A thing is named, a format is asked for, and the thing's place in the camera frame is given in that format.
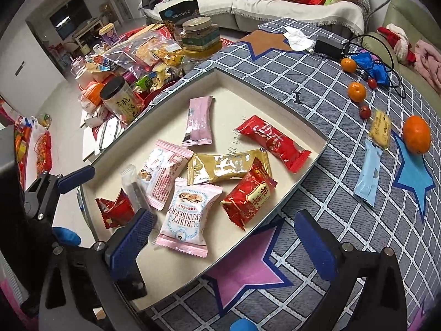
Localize large orange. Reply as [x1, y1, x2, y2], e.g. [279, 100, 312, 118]
[402, 115, 432, 154]

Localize long red snack packet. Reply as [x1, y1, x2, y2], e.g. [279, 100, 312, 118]
[235, 115, 311, 173]

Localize clear plastic snack packet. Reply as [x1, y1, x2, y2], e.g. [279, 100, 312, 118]
[120, 164, 162, 245]

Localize blue crumpled bag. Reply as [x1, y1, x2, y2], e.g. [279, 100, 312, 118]
[351, 52, 391, 87]

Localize glass jar with gold lid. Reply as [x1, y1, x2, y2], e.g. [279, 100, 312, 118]
[181, 16, 223, 59]

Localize gold snack packet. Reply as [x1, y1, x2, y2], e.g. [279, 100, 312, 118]
[187, 148, 273, 185]

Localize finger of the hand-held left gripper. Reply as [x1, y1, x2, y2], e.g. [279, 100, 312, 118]
[23, 165, 96, 221]
[117, 275, 148, 301]

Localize black cable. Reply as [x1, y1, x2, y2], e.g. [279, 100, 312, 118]
[343, 34, 407, 99]

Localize light blue snack packet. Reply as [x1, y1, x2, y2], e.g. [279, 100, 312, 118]
[354, 137, 383, 207]

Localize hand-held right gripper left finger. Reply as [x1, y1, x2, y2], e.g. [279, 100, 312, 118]
[37, 208, 158, 331]

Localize black lidded snack jar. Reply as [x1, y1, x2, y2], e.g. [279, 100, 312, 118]
[100, 77, 144, 125]

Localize square red snack packet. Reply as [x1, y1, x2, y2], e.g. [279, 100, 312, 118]
[220, 159, 278, 231]

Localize red packages on floor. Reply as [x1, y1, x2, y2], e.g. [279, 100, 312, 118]
[14, 115, 54, 187]

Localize red white plush toy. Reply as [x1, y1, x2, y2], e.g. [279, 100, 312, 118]
[377, 23, 417, 64]

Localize person's left hand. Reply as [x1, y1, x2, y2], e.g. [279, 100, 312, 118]
[52, 227, 81, 247]

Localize dark blue printed box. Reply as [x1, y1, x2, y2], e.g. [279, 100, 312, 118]
[158, 0, 201, 30]

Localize orange snack packet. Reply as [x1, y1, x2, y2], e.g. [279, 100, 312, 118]
[79, 82, 107, 111]

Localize green armchair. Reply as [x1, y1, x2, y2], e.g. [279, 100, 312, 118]
[360, 0, 441, 92]

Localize black television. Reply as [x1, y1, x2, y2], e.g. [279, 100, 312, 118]
[49, 0, 93, 40]

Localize shallow white cardboard tray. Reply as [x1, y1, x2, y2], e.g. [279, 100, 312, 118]
[77, 68, 329, 313]

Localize person's right hand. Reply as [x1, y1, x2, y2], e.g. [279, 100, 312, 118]
[230, 318, 258, 331]

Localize pink blanket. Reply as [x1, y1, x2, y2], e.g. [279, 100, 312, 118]
[412, 39, 441, 88]

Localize pink white cookie packet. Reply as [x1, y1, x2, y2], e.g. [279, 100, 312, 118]
[137, 140, 194, 212]
[156, 177, 224, 258]

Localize black power adapter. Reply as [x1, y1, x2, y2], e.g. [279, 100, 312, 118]
[314, 36, 346, 59]

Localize cream fringed sofa throw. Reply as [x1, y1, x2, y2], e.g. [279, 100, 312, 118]
[141, 0, 366, 37]

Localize mauve long snack packet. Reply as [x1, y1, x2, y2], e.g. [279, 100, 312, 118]
[182, 97, 214, 146]

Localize green snack packet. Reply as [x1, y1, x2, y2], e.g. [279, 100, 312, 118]
[135, 74, 157, 92]

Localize yellow biscuit packet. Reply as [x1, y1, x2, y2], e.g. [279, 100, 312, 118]
[368, 110, 393, 150]

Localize purple drink cup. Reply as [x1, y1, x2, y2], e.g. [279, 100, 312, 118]
[99, 23, 120, 47]

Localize grey checked tablecloth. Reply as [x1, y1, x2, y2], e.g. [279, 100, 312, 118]
[145, 19, 441, 331]

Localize crumpled white tissue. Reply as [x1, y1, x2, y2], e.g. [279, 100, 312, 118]
[283, 27, 316, 52]

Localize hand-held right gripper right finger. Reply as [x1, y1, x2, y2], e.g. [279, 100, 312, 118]
[294, 210, 409, 331]

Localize clear zip bag of snacks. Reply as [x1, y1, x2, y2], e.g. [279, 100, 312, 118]
[103, 29, 187, 73]

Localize small red candy packet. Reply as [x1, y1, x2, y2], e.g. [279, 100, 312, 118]
[95, 189, 136, 230]

